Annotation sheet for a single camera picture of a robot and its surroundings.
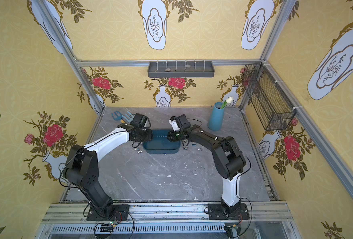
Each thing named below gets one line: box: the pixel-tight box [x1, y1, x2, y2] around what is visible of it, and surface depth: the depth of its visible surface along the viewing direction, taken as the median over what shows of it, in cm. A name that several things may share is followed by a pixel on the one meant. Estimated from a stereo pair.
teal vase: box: [207, 102, 225, 131], surface depth 97 cm
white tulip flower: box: [220, 96, 234, 110], surface depth 86 cm
